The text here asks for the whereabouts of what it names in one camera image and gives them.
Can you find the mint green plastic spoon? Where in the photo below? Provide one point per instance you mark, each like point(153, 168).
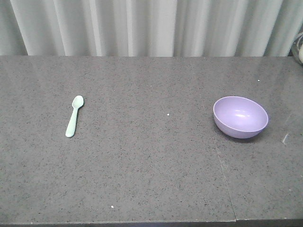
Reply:
point(77, 103)

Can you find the lilac plastic bowl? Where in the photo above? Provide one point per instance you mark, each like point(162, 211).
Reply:
point(239, 117)

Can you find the white pleated curtain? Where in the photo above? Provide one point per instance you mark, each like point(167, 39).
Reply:
point(157, 28)

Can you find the white rice cooker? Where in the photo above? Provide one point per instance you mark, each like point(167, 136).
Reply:
point(297, 48)

